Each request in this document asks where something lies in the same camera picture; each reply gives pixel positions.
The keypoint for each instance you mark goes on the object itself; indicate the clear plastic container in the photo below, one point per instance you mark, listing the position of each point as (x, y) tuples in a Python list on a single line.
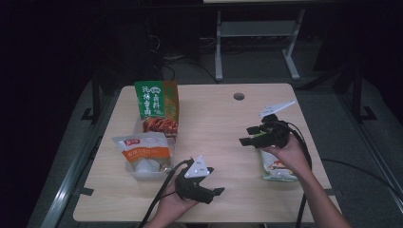
[(149, 175)]

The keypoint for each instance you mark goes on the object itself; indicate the light green packet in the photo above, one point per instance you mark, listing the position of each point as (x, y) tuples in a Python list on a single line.
[(278, 172)]

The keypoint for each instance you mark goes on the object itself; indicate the white metal desk frame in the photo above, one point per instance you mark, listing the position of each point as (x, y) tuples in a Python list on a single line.
[(256, 28)]

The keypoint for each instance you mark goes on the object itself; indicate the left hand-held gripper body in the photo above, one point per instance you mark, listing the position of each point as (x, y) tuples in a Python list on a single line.
[(193, 186)]

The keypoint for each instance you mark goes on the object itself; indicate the green seasoning packet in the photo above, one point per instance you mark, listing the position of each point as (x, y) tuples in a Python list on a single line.
[(157, 101)]

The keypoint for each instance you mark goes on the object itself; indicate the orange and white clear packet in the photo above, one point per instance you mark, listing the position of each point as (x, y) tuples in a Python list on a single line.
[(142, 150)]

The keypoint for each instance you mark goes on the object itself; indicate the grey metal rail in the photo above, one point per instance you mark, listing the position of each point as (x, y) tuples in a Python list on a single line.
[(377, 148), (68, 183)]

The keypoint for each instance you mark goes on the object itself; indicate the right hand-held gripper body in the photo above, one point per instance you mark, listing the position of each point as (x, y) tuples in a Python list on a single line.
[(275, 133)]

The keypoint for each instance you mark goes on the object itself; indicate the black metal stand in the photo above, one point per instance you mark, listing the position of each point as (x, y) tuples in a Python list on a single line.
[(358, 95), (95, 95)]

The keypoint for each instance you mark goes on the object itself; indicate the person's right hand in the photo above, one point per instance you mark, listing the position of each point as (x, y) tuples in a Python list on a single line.
[(293, 156)]

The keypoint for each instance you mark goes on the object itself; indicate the person's left hand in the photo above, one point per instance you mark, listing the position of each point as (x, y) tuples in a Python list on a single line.
[(174, 205)]

